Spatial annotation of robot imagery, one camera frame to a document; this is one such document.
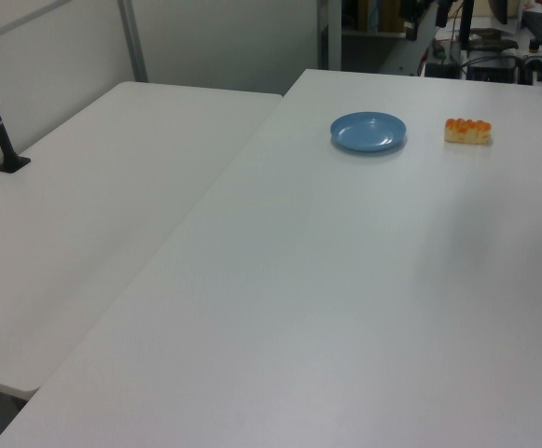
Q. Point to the grey cabinet upright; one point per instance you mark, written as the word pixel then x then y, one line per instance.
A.
pixel 331 32

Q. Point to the bread with orange topping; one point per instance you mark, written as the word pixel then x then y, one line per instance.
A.
pixel 466 133

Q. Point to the dark monitor base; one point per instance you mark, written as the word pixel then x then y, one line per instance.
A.
pixel 492 41

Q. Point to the blue round plate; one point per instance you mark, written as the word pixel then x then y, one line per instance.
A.
pixel 368 133

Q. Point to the white side table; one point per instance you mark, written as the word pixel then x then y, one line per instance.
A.
pixel 88 210

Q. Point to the black camera stand pole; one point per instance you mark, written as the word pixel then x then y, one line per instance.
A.
pixel 1 137

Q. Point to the grey corner wall post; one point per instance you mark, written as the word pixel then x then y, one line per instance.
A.
pixel 133 42

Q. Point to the small flat black box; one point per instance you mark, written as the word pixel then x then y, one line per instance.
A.
pixel 442 70

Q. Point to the small black bottle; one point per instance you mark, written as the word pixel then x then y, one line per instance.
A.
pixel 534 46

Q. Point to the black electronics box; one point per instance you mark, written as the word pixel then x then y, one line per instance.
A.
pixel 492 72

